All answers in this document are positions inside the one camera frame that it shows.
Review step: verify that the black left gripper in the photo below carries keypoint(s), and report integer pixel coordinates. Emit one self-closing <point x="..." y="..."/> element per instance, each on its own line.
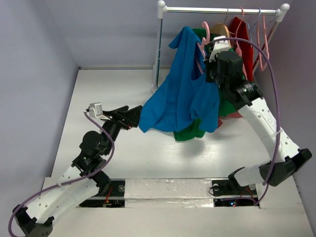
<point x="132" y="115"/>

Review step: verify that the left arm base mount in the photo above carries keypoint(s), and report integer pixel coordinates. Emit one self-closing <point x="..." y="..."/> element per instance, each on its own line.
<point x="113" y="198"/>

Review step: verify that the blue t-shirt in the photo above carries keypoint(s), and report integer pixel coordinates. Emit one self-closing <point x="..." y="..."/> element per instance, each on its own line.
<point x="184" y="96"/>

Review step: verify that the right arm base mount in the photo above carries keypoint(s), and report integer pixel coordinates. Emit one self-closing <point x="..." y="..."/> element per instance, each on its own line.
<point x="226" y="192"/>

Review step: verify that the red t-shirt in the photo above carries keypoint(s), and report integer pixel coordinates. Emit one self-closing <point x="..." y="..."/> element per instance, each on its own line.
<point x="239" y="30"/>

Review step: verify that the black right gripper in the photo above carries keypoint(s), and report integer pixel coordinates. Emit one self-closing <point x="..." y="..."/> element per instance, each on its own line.
<point x="213" y="74"/>

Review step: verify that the pink plastic hanger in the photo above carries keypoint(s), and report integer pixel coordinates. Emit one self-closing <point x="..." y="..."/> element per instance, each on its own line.
<point x="203" y="34"/>

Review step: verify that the blue wire hanger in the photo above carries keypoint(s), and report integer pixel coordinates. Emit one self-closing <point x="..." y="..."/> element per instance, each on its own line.
<point x="251" y="29"/>

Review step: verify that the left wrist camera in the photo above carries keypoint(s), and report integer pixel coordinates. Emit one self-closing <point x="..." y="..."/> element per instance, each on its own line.
<point x="95" y="110"/>

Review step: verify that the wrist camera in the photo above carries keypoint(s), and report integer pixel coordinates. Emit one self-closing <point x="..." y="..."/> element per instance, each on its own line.
<point x="95" y="110"/>
<point x="218" y="48"/>

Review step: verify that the green t-shirt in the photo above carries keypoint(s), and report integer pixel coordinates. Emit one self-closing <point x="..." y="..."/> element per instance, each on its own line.
<point x="225" y="110"/>

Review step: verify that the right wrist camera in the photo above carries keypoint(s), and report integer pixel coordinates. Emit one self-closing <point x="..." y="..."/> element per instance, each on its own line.
<point x="218" y="48"/>

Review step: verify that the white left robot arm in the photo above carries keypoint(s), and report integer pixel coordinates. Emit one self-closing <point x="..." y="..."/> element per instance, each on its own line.
<point x="85" y="176"/>

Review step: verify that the pink t-shirt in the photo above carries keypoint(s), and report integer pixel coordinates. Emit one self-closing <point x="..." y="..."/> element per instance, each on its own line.
<point x="233" y="94"/>

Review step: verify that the wooden hanger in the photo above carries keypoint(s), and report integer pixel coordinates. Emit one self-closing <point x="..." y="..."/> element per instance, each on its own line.
<point x="219" y="30"/>

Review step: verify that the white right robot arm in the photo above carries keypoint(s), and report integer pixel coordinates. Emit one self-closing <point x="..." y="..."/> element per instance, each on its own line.
<point x="286" y="158"/>

